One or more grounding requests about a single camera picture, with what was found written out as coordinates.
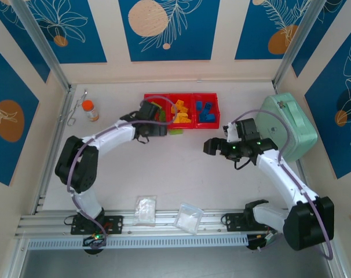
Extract large green lego brick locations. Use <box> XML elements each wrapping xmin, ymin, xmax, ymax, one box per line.
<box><xmin>152</xmin><ymin>100</ymin><xmax>169</xmax><ymax>123</ymax></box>

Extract red plastic bin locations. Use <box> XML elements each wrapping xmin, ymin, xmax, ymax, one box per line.
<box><xmin>192</xmin><ymin>92</ymin><xmax>221</xmax><ymax>130</ymax></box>
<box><xmin>143</xmin><ymin>93</ymin><xmax>170</xmax><ymax>129</ymax></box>
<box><xmin>167</xmin><ymin>93</ymin><xmax>195</xmax><ymax>131</ymax></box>

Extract mint green zip case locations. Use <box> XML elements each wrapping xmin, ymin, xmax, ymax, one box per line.
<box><xmin>255</xmin><ymin>92</ymin><xmax>319</xmax><ymax>163</ymax></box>

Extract orange capped bottle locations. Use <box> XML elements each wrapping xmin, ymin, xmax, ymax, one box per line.
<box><xmin>82</xmin><ymin>100</ymin><xmax>100</xmax><ymax>122</ymax></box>

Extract metal tongs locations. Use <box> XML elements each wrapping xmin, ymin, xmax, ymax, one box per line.
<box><xmin>57</xmin><ymin>89</ymin><xmax>88</xmax><ymax>127</ymax></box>

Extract clear plastic bag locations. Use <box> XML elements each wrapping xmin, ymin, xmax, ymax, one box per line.
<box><xmin>174</xmin><ymin>202</ymin><xmax>204</xmax><ymax>235</ymax></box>
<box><xmin>133</xmin><ymin>195</ymin><xmax>158</xmax><ymax>226</ymax></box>

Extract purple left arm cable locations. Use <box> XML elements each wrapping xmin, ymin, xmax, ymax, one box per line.
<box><xmin>65</xmin><ymin>97</ymin><xmax>177</xmax><ymax>250</ymax></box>

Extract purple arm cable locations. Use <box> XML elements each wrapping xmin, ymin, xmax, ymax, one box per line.
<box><xmin>232</xmin><ymin>108</ymin><xmax>335</xmax><ymax>261</ymax></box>
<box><xmin>65</xmin><ymin>97</ymin><xmax>177</xmax><ymax>250</ymax></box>

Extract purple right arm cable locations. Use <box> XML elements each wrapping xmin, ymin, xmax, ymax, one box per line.
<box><xmin>232</xmin><ymin>108</ymin><xmax>335</xmax><ymax>261</ymax></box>

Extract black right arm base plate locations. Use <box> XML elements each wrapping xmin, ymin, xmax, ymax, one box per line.
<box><xmin>223</xmin><ymin>213</ymin><xmax>280</xmax><ymax>232</ymax></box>

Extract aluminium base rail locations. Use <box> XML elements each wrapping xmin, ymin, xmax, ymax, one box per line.
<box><xmin>14</xmin><ymin>208</ymin><xmax>335</xmax><ymax>237</ymax></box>

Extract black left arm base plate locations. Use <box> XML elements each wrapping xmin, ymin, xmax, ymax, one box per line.
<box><xmin>70</xmin><ymin>214</ymin><xmax>125</xmax><ymax>235</ymax></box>

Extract white slotted cable duct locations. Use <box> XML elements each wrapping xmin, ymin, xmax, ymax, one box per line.
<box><xmin>27</xmin><ymin>234</ymin><xmax>249</xmax><ymax>250</ymax></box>

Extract aluminium frame post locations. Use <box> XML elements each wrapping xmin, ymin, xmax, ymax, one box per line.
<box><xmin>273</xmin><ymin>0</ymin><xmax>324</xmax><ymax>89</ymax></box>
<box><xmin>10</xmin><ymin>0</ymin><xmax>72</xmax><ymax>92</ymax></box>

